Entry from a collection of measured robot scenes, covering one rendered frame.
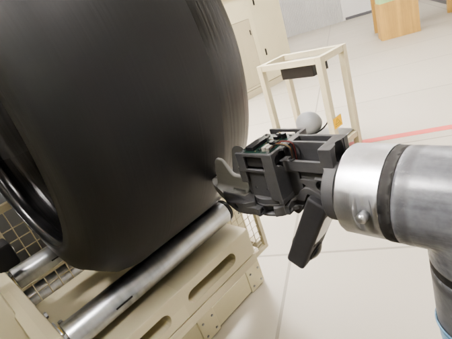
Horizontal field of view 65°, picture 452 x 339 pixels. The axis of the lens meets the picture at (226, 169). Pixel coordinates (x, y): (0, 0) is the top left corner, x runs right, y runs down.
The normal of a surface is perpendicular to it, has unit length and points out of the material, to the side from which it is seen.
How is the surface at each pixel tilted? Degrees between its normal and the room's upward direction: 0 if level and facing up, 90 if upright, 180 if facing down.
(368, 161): 25
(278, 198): 90
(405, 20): 90
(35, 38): 79
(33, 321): 0
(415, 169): 31
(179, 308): 90
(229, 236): 0
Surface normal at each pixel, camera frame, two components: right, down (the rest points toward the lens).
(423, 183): -0.68, -0.27
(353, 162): -0.55, -0.60
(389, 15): -0.22, 0.45
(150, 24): 0.63, -0.10
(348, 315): -0.29, -0.88
